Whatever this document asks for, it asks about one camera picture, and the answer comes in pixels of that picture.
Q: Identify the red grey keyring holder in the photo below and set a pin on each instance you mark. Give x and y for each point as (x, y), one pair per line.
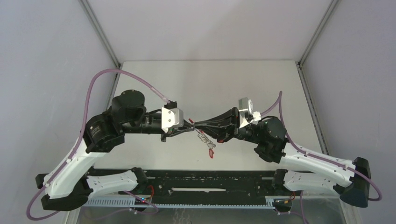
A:
(201, 135)

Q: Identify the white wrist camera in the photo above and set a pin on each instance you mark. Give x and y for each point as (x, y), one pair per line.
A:
(246, 113)
(171, 118)

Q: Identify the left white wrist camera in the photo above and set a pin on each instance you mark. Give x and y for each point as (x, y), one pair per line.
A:
(171, 118)

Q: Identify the right circuit board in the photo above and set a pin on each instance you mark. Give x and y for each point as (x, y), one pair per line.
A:
(281, 203)

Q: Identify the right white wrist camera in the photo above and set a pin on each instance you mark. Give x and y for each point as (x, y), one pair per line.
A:
(246, 113)

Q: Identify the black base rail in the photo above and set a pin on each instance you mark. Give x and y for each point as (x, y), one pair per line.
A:
(194, 187)

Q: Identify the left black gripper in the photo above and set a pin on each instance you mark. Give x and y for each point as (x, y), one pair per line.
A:
(176, 131)

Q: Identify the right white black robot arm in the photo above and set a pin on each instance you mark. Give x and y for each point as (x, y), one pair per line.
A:
(349, 178)

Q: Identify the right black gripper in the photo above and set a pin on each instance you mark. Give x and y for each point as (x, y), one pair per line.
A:
(212, 127)

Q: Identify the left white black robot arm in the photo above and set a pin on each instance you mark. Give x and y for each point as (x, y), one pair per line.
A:
(69, 186)

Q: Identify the left circuit board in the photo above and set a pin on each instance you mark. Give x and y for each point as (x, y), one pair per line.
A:
(142, 202)

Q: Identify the red tag key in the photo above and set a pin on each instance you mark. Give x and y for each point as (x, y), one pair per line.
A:
(211, 153)

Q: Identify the circuit board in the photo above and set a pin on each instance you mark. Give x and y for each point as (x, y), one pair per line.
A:
(142, 202)
(281, 203)

